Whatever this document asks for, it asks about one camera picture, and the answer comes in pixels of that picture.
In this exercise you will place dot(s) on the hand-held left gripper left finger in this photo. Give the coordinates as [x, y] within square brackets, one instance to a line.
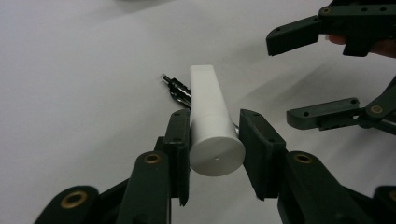
[179, 149]

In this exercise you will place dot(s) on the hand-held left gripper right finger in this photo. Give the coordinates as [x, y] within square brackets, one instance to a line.
[263, 155]

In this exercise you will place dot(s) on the white tube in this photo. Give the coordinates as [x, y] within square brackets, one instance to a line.
[208, 124]

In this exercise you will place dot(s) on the white table cover board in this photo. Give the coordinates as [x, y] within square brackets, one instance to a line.
[77, 93]

